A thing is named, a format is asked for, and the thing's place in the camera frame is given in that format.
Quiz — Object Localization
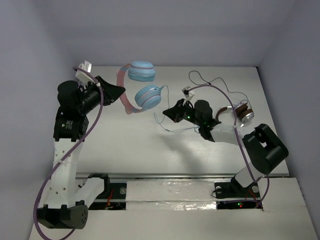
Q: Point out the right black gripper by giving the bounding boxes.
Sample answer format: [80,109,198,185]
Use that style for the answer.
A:
[163,98,203,127]

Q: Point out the light blue headphone cable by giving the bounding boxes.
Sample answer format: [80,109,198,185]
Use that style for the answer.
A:
[152,85,213,133]

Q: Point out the blue pink cat-ear headphones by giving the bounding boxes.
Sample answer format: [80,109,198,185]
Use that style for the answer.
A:
[116,60,163,115]

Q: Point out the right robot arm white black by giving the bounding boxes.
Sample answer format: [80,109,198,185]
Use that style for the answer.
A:
[162,99,289,199]

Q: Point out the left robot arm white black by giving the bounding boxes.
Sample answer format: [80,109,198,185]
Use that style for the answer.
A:
[35,76,126,230]

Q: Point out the brown silver headphones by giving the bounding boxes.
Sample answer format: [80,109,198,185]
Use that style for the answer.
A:
[215,100,255,127]

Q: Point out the white foam taped block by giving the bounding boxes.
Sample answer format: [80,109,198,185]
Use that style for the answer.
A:
[125,179,217,211]

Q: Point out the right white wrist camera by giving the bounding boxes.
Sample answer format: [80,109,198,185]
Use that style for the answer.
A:
[181,86,195,102]

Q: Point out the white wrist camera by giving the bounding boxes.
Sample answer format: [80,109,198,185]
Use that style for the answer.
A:
[181,86,195,102]
[75,60,92,85]

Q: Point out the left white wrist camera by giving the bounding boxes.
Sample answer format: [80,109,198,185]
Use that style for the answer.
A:
[75,60,92,85]

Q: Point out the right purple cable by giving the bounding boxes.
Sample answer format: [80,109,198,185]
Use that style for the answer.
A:
[189,83,270,205]

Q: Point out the thin black audio cable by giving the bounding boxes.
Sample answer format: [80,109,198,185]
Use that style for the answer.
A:
[188,70,251,106]

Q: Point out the aluminium rail front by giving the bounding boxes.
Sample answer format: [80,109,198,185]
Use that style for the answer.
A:
[76,173,290,179]

